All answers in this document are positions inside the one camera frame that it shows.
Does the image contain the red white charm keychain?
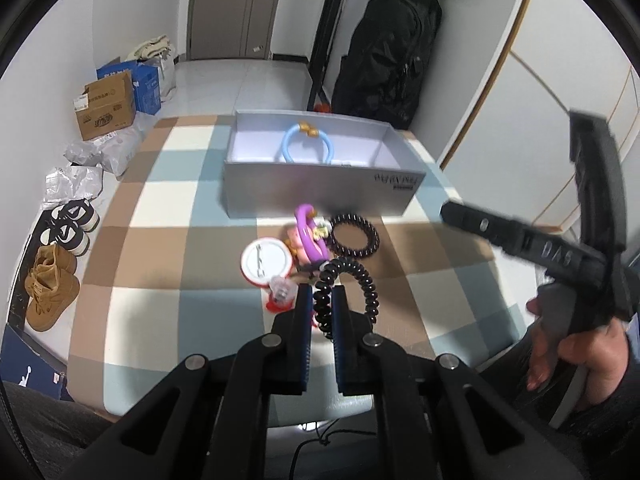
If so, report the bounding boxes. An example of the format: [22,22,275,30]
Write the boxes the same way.
[265,275,316,314]

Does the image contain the person's right hand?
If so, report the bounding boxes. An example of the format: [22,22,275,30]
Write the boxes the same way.
[526,318,639,413]

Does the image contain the brown cardboard box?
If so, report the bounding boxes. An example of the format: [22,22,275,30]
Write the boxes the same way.
[74,70,136,141]

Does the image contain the blue cardboard box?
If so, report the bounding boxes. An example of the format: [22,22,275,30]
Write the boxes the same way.
[96,61,162,115]

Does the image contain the black hanging backpack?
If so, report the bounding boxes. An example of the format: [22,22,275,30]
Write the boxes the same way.
[331,0,442,130]

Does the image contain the white plastic bags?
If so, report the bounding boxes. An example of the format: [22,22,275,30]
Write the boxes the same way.
[41,113,155,210]

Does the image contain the white round pin badge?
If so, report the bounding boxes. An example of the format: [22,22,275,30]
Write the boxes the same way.
[240,237,294,288]

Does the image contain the black cable under table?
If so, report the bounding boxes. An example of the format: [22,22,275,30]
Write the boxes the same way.
[290,418,362,480]

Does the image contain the blue ring bracelet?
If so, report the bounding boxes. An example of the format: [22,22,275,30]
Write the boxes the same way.
[278,120,335,165]

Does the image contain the dark blue shoe box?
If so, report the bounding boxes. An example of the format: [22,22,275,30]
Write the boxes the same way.
[1,324,73,402]

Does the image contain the grey open cardboard box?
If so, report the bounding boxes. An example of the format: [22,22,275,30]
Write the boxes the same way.
[221,110,426,219]

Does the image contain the black spiral hair tie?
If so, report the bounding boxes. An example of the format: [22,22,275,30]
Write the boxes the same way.
[326,212,381,261]
[311,257,380,344]

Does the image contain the purple ring bracelet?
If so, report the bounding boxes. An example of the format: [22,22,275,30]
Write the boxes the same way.
[293,202,331,267]

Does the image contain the grey brown door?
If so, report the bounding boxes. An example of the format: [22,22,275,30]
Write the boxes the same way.
[186,0,279,61]

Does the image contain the black coat rack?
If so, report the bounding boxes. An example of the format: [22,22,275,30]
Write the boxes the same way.
[307,0,344,112]

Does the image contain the white bag with cloth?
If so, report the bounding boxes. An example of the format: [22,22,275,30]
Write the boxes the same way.
[125,35,177,103]

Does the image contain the brown suede boots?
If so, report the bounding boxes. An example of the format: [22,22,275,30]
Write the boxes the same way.
[24,245,80,333]

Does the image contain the black white sneakers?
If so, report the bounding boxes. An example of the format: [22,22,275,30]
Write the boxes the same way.
[40,200,100,257]

